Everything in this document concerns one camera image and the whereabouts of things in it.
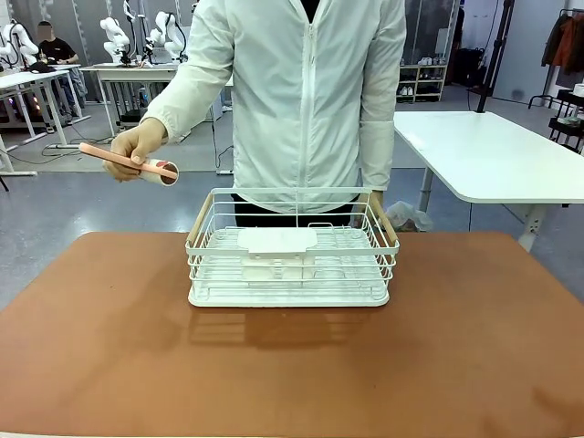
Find person's right hand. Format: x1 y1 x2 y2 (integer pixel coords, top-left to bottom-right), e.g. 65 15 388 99
103 117 169 183

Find pink handled lint roller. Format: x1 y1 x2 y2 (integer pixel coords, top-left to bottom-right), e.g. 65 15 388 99
78 141 180 187

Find person's right forearm white sleeve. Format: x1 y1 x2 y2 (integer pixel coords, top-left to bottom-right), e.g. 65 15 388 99
141 58 235 145

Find person's left forearm white sleeve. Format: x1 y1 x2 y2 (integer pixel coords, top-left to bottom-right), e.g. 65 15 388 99
359 81 396 192

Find white desk with robots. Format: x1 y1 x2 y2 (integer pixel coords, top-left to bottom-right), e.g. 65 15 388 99
80 62 193 139

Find white desk with white legs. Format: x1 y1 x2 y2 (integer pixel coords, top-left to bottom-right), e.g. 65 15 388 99
0 67 92 177

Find person torso in white jacket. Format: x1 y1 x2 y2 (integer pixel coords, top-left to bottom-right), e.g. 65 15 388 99
141 0 408 214

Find white plastic cutlery holder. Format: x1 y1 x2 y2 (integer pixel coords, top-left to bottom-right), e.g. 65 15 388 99
236 226 319 282

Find white plastic drip tray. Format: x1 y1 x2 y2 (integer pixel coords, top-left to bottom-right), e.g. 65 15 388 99
188 285 391 308

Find crumpled clear plastic bag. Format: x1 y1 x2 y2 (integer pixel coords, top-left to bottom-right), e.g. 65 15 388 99
385 200 434 233

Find wooden shoe rack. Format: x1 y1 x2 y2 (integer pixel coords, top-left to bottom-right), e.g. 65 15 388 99
396 63 449 104

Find large white table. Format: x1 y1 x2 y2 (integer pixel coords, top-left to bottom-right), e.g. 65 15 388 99
392 110 584 253

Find black vertical stand pole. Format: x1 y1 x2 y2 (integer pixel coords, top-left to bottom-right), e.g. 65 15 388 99
476 0 515 114

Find black utility cart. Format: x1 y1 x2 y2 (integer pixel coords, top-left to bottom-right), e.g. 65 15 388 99
549 89 584 154

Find clothes rack with jackets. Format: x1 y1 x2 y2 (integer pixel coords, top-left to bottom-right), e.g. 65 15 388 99
528 7 584 110

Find white wire dish rack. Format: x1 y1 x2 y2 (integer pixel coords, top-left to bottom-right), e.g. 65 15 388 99
184 186 401 302

